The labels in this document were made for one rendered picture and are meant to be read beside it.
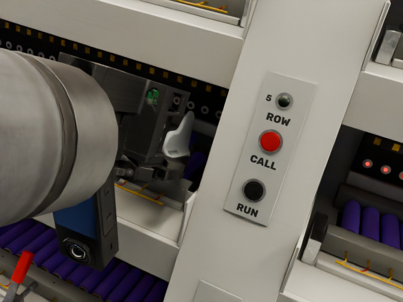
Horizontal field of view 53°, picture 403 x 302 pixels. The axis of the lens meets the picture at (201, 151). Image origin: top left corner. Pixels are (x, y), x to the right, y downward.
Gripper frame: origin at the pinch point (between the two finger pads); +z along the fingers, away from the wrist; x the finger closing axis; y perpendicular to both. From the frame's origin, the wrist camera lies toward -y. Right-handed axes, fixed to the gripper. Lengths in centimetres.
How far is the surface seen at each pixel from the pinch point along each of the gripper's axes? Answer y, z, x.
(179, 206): -4.2, -3.6, -4.1
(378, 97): 11.1, -8.3, -18.0
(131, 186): -4.2, -3.6, 1.5
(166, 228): -5.8, -6.5, -4.5
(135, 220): -6.1, -7.2, -1.5
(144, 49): 9.6, -7.7, 2.3
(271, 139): 5.6, -9.2, -11.5
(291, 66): 11.6, -8.8, -11.0
